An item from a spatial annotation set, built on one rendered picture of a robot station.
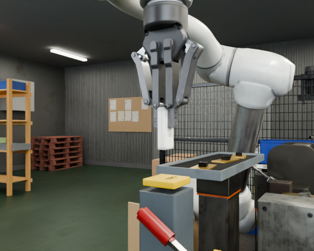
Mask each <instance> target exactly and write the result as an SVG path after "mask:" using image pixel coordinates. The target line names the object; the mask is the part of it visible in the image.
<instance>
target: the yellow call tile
mask: <svg viewBox="0 0 314 251"><path fill-rule="evenodd" d="M189 183H190V177H189V176H179V175H169V174H159V175H155V176H152V177H148V178H144V179H143V185H144V186H150V187H157V188H159V189H160V190H161V191H173V190H175V189H176V188H179V187H181V186H184V185H186V184H189Z"/></svg>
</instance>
